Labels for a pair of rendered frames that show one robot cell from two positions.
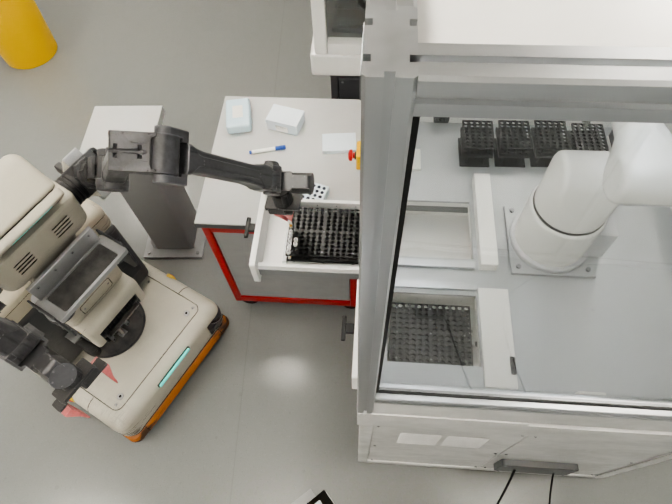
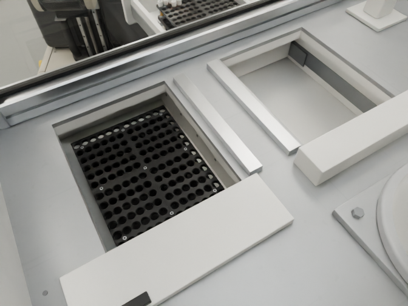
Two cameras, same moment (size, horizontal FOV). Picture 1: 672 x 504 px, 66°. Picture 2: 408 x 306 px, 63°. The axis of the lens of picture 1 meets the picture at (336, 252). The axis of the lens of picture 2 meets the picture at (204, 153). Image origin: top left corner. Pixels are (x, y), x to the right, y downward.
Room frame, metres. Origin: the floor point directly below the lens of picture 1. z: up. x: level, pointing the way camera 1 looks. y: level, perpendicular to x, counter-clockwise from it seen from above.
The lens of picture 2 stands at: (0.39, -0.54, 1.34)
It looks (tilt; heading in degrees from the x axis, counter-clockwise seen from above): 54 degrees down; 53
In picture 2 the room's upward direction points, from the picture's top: 1 degrees counter-clockwise
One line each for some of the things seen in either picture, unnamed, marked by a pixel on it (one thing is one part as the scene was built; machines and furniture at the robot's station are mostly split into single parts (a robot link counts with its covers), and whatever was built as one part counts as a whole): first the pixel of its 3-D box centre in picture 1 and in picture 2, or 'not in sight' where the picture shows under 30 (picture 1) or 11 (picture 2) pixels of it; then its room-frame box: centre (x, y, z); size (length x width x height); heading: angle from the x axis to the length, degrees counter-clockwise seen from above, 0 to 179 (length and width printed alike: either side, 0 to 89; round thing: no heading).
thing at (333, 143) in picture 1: (339, 143); not in sight; (1.32, -0.04, 0.77); 0.13 x 0.09 x 0.02; 88
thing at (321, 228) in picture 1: (324, 237); not in sight; (0.85, 0.03, 0.87); 0.22 x 0.18 x 0.06; 83
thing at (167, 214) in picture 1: (153, 189); not in sight; (1.46, 0.81, 0.38); 0.30 x 0.30 x 0.76; 86
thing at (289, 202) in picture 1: (282, 196); not in sight; (0.87, 0.14, 1.06); 0.10 x 0.07 x 0.07; 78
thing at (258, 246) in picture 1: (261, 233); not in sight; (0.87, 0.23, 0.87); 0.29 x 0.02 x 0.11; 173
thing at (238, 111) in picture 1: (238, 115); not in sight; (1.48, 0.35, 0.78); 0.15 x 0.10 x 0.04; 4
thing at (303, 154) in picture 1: (296, 213); not in sight; (1.28, 0.16, 0.38); 0.62 x 0.58 x 0.76; 173
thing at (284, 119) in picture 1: (285, 119); not in sight; (1.44, 0.16, 0.79); 0.13 x 0.09 x 0.05; 68
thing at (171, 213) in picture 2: not in sight; (147, 178); (0.49, -0.25, 0.87); 0.22 x 0.18 x 0.06; 83
